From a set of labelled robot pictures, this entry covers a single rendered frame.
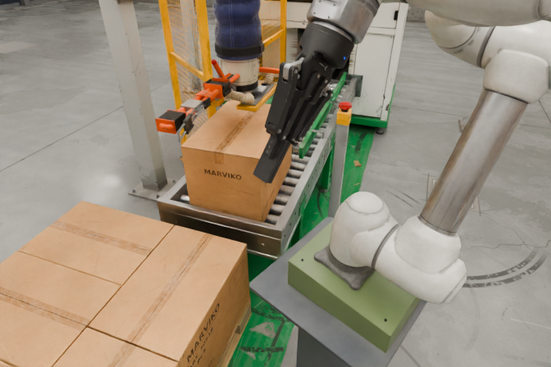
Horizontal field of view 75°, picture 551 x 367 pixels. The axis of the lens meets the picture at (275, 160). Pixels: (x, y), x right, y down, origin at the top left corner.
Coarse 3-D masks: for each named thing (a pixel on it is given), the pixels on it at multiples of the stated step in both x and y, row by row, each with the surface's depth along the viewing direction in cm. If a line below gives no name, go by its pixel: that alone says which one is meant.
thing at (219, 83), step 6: (216, 78) 158; (204, 84) 153; (210, 84) 152; (216, 84) 151; (222, 84) 154; (228, 84) 155; (222, 90) 152; (228, 90) 156; (216, 96) 154; (222, 96) 153
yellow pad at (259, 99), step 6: (264, 84) 183; (276, 84) 190; (270, 90) 183; (258, 96) 176; (264, 96) 177; (270, 96) 181; (240, 102) 170; (246, 102) 169; (258, 102) 170; (264, 102) 174; (240, 108) 167; (246, 108) 166; (252, 108) 165; (258, 108) 168
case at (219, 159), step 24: (216, 120) 194; (240, 120) 195; (264, 120) 195; (192, 144) 172; (216, 144) 172; (240, 144) 172; (264, 144) 173; (192, 168) 176; (216, 168) 172; (240, 168) 168; (288, 168) 224; (192, 192) 184; (216, 192) 180; (240, 192) 175; (264, 192) 176; (240, 216) 184; (264, 216) 184
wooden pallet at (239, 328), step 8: (248, 304) 193; (248, 312) 196; (240, 320) 185; (240, 328) 187; (232, 336) 176; (240, 336) 190; (232, 344) 185; (224, 352) 169; (232, 352) 181; (224, 360) 178
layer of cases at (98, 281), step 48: (48, 240) 175; (96, 240) 175; (144, 240) 175; (192, 240) 175; (0, 288) 151; (48, 288) 151; (96, 288) 151; (144, 288) 151; (192, 288) 151; (240, 288) 176; (0, 336) 133; (48, 336) 133; (96, 336) 133; (144, 336) 133; (192, 336) 133
